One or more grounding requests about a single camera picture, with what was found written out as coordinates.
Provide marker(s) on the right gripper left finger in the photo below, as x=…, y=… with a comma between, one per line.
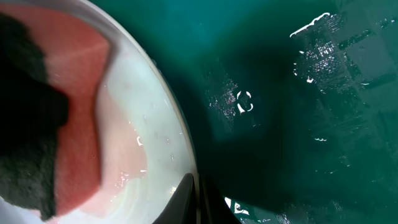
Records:
x=181, y=208

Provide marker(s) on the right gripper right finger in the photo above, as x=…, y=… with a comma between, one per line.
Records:
x=214, y=209

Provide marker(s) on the light blue plastic plate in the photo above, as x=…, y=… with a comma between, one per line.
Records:
x=145, y=148

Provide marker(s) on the green and orange sponge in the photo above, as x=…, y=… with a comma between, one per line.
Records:
x=51, y=66

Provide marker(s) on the teal plastic serving tray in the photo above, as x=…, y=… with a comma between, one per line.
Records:
x=291, y=104

